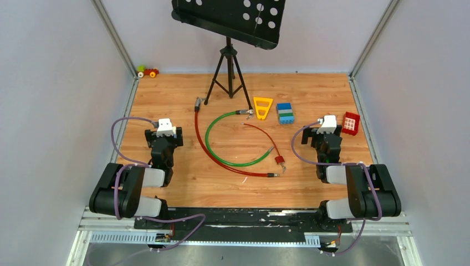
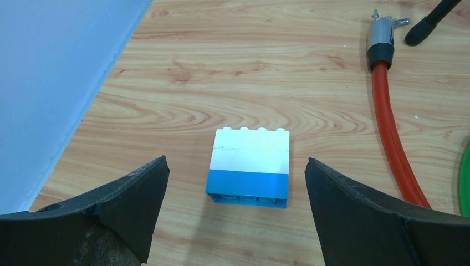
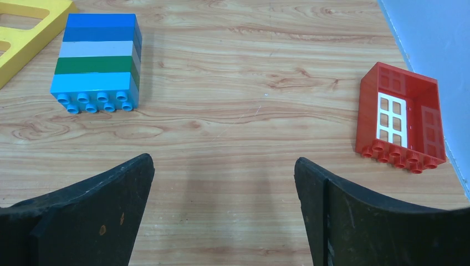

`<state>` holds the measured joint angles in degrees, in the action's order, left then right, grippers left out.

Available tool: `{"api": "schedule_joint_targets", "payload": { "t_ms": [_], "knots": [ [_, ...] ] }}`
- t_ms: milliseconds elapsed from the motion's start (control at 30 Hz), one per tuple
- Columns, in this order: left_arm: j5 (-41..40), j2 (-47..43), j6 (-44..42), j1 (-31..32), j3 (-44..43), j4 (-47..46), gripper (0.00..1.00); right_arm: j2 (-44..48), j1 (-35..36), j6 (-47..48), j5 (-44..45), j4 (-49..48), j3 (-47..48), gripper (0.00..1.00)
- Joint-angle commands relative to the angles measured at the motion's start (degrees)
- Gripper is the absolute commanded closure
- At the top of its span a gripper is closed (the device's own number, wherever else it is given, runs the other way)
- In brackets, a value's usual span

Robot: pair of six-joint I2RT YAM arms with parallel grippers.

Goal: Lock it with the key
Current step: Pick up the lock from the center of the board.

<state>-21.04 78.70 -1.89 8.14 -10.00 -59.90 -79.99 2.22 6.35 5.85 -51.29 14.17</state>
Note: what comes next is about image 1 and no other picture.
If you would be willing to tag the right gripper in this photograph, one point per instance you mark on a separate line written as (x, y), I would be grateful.
(310, 132)

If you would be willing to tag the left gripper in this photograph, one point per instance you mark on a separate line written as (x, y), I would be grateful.
(177, 141)

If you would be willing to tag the red padlock with thin cable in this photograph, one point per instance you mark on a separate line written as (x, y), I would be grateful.
(279, 159)

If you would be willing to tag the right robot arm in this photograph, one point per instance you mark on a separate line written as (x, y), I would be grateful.
(371, 193)

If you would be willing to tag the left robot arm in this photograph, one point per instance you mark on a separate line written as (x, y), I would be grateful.
(118, 192)

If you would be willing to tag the red window block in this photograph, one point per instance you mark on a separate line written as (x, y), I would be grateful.
(351, 122)

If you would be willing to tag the blue green stacked blocks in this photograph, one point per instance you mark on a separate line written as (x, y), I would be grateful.
(285, 113)

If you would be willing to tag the toy car red green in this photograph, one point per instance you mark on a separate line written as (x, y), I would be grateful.
(143, 71)

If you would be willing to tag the yellow triangular plastic piece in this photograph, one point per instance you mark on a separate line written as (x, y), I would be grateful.
(262, 107)

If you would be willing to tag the black music stand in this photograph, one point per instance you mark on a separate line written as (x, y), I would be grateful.
(253, 22)

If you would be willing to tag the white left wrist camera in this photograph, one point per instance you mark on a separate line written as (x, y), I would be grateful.
(165, 128)

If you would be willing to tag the thick red cable lock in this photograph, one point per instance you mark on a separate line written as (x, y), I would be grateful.
(245, 173)

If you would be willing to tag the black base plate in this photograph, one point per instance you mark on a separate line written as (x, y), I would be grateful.
(246, 224)

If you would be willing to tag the green cable lock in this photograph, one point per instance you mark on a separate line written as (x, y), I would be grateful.
(225, 162)

